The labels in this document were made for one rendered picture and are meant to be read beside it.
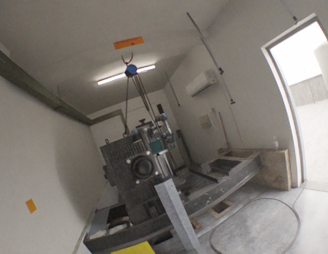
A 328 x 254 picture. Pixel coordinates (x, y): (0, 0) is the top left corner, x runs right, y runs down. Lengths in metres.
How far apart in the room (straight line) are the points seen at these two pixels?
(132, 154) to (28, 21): 1.73
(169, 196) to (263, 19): 2.31
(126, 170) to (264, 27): 2.30
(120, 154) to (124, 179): 0.27
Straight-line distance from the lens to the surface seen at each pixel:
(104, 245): 2.03
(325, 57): 6.01
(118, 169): 1.52
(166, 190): 1.48
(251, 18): 2.18
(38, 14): 1.62
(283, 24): 1.97
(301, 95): 8.95
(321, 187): 2.51
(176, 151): 4.86
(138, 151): 1.53
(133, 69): 1.97
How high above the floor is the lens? 1.55
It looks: level
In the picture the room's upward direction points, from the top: 22 degrees counter-clockwise
